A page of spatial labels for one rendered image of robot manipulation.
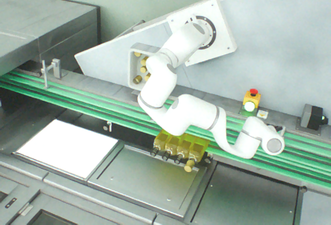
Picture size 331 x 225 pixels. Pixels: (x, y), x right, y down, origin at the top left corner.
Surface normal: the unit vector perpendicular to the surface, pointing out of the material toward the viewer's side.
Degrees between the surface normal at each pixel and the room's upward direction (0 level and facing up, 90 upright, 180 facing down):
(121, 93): 90
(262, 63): 0
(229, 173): 89
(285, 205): 90
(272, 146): 31
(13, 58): 90
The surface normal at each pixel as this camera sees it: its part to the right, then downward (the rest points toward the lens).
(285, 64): -0.37, 0.48
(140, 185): 0.07, -0.84
